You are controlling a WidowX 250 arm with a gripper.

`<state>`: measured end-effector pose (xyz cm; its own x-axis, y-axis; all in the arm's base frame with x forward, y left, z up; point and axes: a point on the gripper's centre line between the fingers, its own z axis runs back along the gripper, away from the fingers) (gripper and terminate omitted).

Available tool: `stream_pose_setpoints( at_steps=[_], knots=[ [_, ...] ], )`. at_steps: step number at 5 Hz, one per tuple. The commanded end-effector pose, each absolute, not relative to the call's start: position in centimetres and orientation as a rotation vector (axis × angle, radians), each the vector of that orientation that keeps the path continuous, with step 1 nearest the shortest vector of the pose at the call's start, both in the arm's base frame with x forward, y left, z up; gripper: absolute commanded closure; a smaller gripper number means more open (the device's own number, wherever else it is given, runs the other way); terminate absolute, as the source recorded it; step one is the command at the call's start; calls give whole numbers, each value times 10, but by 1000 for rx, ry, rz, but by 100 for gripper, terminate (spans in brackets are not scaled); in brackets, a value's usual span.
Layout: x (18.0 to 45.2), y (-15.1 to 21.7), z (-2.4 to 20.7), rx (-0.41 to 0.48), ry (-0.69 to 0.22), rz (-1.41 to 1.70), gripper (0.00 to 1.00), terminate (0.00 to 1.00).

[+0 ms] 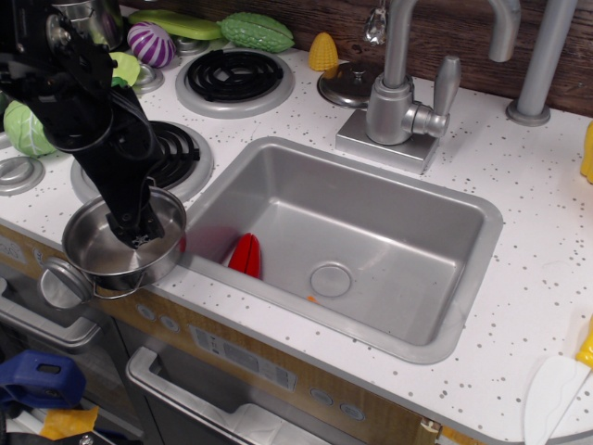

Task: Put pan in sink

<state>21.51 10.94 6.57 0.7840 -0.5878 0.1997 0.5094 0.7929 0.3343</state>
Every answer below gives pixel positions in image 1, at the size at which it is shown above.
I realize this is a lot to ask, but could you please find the front black stove burner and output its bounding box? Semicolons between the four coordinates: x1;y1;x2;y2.
149;121;214;202

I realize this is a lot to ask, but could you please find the grey dishwasher door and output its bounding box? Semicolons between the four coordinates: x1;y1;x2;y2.
126;346;339;444

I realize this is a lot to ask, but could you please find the red toy pepper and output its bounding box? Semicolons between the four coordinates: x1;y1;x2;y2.
228;233;262;279

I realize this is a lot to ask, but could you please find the steel pot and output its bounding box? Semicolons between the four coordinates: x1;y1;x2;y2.
51;0;124;50

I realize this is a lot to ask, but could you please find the yellow toy piece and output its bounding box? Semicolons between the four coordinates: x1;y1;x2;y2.
580;121;593;184

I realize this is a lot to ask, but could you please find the silver toy faucet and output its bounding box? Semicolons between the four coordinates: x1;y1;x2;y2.
335;1;461;174

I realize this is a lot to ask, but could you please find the grey front panel knob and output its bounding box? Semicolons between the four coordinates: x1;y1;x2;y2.
37;257;93;310

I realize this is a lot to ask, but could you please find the grey back stove knob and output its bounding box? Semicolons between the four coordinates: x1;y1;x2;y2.
132;63;164;95

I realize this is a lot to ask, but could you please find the steel pot lid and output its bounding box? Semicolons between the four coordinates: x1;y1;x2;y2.
317;62;380;108

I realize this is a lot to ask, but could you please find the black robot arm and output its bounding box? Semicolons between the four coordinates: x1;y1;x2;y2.
1;1;164;248

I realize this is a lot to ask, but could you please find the blue clamp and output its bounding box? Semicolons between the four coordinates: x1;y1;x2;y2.
1;350;86;409

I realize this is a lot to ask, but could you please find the green toy bitter gourd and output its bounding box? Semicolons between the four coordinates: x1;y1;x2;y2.
217;12;295;54

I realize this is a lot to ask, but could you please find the grey toy sink basin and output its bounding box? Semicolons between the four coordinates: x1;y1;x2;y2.
183;137;503;364

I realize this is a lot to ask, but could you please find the grey support pole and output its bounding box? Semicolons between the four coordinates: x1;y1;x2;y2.
506;0;578;127

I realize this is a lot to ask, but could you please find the back black stove burner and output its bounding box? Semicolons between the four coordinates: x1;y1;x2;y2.
175;48;295;120

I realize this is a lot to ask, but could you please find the black stove burner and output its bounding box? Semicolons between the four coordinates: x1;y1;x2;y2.
149;121;214;202
175;48;295;120

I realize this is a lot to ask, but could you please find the green toy cabbage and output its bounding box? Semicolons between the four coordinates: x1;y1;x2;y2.
3;100;57;158

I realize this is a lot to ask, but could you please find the white toy knife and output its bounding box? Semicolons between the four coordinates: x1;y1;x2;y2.
524;356;592;444

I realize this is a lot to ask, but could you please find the purple striped toy onion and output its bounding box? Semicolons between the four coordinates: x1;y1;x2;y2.
127;21;176;68

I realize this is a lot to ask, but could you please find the yellow toy corn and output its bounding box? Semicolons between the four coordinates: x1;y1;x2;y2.
309;32;339;71

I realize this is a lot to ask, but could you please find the small steel pan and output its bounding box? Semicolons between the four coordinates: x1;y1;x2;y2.
62;187;186;299

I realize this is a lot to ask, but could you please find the grey stove knob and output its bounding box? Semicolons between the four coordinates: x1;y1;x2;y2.
132;63;164;95
0;157;45;196

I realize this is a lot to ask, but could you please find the light green toy lettuce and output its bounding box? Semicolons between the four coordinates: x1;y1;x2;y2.
109;52;140;87

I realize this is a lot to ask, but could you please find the green toy pea pod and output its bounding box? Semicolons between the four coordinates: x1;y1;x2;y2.
128;9;222;41

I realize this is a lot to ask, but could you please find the grey oven door handle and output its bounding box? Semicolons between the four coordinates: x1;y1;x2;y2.
1;278;103;350

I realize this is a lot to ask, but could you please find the yellow toy bottle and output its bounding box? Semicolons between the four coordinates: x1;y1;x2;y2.
575;318;593;368

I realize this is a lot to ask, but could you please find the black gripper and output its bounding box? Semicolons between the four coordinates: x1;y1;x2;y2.
69;87;165;249

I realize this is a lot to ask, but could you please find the yellow cloth scrap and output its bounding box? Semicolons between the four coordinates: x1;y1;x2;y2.
40;406;99;440

